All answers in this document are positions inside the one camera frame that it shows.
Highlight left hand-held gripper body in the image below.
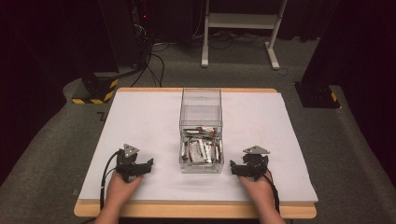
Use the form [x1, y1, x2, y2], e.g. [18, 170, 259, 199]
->
[115, 143, 147, 184]

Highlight person's left hand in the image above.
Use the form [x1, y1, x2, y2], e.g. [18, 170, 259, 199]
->
[106, 171, 145, 208]

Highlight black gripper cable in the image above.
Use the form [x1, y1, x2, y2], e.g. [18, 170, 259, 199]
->
[262, 170, 281, 216]
[98, 150, 121, 211]

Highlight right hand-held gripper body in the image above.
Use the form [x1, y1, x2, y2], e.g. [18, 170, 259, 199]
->
[241, 145, 271, 182]

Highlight white table mat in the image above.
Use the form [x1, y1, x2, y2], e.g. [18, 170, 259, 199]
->
[78, 91, 319, 205]

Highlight person's right hand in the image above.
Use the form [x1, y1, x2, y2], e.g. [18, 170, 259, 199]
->
[237, 175, 276, 210]

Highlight black yellow striped stand base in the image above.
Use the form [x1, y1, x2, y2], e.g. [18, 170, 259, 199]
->
[71, 72, 120, 105]

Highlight wooden table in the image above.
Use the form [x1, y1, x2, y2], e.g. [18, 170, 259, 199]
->
[73, 87, 318, 220]

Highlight black floor cables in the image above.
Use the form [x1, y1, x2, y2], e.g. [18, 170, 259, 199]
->
[130, 24, 237, 89]

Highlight white metal stand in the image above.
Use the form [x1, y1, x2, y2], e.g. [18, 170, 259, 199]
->
[201, 0, 290, 71]

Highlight dark equipment rack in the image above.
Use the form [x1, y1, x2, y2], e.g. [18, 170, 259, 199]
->
[98, 0, 157, 70]

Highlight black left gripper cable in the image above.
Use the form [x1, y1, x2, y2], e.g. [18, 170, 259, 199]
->
[98, 150, 121, 211]

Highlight pile of small packets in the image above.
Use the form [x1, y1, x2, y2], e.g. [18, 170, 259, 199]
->
[180, 125, 223, 164]

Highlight clear plastic box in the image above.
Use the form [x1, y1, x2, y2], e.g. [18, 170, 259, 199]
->
[178, 87, 225, 175]

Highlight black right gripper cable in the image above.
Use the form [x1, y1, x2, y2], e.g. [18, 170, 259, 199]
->
[262, 170, 281, 216]

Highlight dark curtain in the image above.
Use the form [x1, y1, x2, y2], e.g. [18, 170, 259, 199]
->
[0, 0, 120, 185]
[301, 0, 396, 188]

